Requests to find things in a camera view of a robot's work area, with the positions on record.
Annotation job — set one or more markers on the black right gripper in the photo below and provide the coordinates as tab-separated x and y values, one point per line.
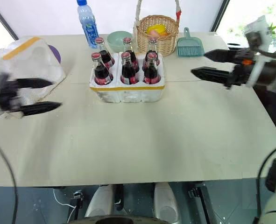
244	65

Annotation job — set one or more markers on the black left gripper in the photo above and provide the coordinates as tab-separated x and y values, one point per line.
8	93

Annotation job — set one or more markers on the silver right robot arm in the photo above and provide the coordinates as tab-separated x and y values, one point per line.
269	72

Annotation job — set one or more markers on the white foam box yellow tape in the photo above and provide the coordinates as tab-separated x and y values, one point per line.
32	63

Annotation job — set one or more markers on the glass cola bottle red cap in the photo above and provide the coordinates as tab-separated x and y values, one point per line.
103	52
129	49
101	72
151	72
128	72
153	46

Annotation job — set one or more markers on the white foam crate yellow tape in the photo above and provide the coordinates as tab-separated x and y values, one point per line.
128	92

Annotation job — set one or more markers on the black rounded object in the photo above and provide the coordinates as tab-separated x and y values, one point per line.
233	46

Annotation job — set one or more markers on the green dustpan with brush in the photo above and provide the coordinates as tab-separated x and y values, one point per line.
189	46

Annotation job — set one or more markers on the yellow item in basket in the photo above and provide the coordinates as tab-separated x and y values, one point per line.
160	28

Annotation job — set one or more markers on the blue plastic water bottle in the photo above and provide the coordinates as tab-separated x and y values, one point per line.
88	30

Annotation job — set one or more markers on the light green bowl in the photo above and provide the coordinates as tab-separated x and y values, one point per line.
116	40

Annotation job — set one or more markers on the silver rounded robot leg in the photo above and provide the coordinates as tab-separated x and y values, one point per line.
164	200
100	200

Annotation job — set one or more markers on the black table leg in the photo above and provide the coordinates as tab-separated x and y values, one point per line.
202	200

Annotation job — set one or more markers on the dark rounded robot torso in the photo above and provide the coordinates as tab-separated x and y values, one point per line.
123	221

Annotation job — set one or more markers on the black window frame bar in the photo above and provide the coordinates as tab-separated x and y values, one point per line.
5	23
219	15

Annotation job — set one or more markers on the black table bracket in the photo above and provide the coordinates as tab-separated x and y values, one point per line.
77	198

